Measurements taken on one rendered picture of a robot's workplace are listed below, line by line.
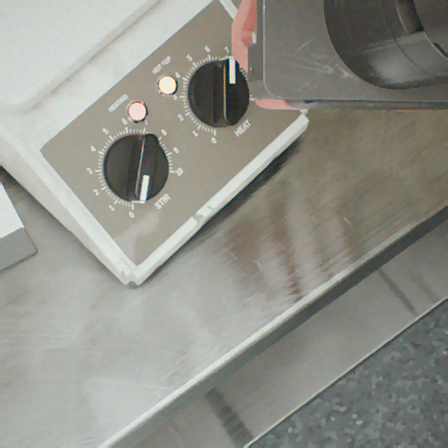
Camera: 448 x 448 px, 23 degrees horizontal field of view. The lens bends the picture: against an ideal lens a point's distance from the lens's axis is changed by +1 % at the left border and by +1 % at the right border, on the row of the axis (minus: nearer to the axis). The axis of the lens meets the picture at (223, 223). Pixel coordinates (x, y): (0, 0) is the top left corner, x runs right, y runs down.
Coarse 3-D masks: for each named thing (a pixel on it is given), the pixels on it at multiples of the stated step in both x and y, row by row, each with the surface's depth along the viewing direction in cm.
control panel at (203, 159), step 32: (192, 32) 54; (224, 32) 55; (160, 64) 54; (192, 64) 54; (128, 96) 53; (160, 96) 54; (64, 128) 52; (96, 128) 52; (128, 128) 53; (160, 128) 54; (192, 128) 54; (224, 128) 55; (256, 128) 56; (64, 160) 52; (96, 160) 52; (192, 160) 54; (224, 160) 55; (96, 192) 52; (160, 192) 54; (192, 192) 54; (128, 224) 53; (160, 224) 54; (128, 256) 53
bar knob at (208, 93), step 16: (208, 64) 54; (224, 64) 53; (192, 80) 54; (208, 80) 54; (224, 80) 53; (240, 80) 55; (192, 96) 54; (208, 96) 54; (224, 96) 53; (240, 96) 54; (208, 112) 54; (224, 112) 53; (240, 112) 55
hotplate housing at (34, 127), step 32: (160, 0) 54; (192, 0) 54; (224, 0) 55; (128, 32) 53; (160, 32) 54; (96, 64) 53; (128, 64) 53; (64, 96) 52; (96, 96) 52; (0, 128) 52; (32, 128) 51; (288, 128) 57; (0, 160) 56; (32, 160) 52; (256, 160) 56; (32, 192) 56; (64, 192) 52; (224, 192) 55; (64, 224) 55; (96, 224) 52; (192, 224) 55; (96, 256) 55; (160, 256) 54
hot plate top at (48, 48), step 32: (0, 0) 52; (32, 0) 52; (64, 0) 52; (96, 0) 52; (128, 0) 52; (0, 32) 51; (32, 32) 51; (64, 32) 51; (96, 32) 51; (0, 64) 50; (32, 64) 50; (64, 64) 50; (0, 96) 50; (32, 96) 50
